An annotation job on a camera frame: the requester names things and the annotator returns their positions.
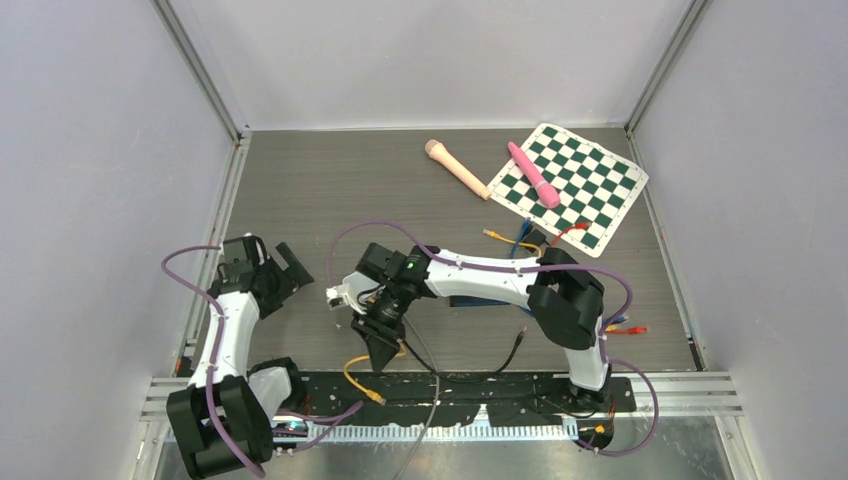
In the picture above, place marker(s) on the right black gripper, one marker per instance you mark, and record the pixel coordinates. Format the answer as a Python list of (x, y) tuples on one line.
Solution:
[(382, 339)]

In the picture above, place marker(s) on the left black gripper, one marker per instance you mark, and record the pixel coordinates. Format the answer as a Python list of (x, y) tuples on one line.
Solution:
[(290, 279)]

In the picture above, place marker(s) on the white small router box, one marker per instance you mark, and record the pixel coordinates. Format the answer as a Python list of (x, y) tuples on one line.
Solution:
[(345, 296)]

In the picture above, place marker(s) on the black network switch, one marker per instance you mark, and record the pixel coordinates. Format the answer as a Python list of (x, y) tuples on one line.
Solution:
[(470, 301)]

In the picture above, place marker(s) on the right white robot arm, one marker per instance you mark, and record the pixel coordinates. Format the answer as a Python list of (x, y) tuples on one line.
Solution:
[(565, 299)]

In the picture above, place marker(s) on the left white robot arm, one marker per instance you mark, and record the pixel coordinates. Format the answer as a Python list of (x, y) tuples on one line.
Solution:
[(222, 419)]

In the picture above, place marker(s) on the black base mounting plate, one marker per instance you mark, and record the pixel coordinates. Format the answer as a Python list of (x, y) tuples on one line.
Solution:
[(411, 398)]

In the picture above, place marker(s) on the beige toy microphone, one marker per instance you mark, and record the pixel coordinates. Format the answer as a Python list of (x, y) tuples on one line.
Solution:
[(438, 152)]

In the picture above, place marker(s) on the pink toy microphone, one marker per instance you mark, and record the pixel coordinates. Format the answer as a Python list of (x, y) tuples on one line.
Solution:
[(547, 194)]

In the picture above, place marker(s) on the green white checkerboard mat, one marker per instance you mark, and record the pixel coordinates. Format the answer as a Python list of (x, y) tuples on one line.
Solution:
[(597, 188)]

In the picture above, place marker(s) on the aluminium front rail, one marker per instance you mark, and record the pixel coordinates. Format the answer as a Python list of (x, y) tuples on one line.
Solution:
[(657, 395)]

